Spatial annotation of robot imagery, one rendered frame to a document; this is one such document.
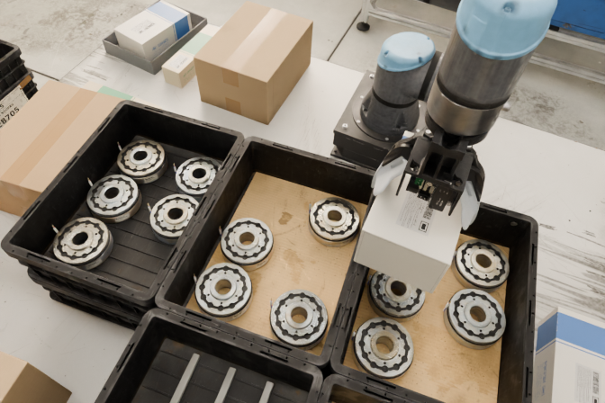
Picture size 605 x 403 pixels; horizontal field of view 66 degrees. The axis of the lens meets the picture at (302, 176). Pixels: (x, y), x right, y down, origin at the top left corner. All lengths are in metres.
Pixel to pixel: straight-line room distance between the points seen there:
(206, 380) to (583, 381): 0.67
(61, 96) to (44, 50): 1.71
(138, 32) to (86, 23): 1.57
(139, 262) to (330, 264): 0.37
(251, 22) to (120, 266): 0.79
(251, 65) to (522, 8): 0.93
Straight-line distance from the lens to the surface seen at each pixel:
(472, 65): 0.46
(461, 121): 0.50
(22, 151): 1.20
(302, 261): 0.94
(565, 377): 1.04
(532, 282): 0.92
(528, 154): 1.44
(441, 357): 0.92
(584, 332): 1.10
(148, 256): 0.98
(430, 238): 0.64
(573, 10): 2.71
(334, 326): 0.80
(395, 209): 0.66
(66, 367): 1.08
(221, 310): 0.87
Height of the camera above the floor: 1.67
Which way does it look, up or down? 53 degrees down
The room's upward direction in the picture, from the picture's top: 4 degrees clockwise
